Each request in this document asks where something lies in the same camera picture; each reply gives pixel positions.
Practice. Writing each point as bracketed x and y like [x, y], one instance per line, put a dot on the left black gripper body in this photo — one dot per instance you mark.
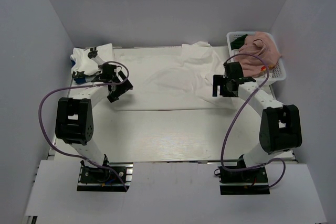
[119, 89]

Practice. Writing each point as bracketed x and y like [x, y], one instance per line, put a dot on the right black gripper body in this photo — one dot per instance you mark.
[222, 80]

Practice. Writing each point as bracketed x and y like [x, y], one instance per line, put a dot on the dark green t-shirt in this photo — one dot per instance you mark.
[238, 42]

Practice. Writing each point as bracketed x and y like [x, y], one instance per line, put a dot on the pink t-shirt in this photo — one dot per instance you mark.
[261, 45]

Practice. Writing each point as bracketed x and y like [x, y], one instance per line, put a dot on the white red-print t-shirt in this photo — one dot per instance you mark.
[173, 81]

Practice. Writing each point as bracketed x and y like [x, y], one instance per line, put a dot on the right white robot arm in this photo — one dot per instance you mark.
[280, 128]

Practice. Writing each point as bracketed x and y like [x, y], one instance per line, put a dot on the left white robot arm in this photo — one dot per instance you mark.
[74, 120]

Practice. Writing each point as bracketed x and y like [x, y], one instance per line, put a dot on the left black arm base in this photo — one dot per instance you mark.
[96, 180]

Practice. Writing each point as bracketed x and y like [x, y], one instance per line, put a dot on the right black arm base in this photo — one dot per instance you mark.
[251, 182]

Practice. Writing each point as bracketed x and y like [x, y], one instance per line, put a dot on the folded blue t-shirt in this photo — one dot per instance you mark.
[78, 79]

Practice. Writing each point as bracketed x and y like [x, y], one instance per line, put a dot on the folded white printed t-shirt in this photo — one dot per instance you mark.
[84, 66]

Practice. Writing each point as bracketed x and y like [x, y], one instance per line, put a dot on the white plastic basket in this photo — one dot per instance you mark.
[277, 73]

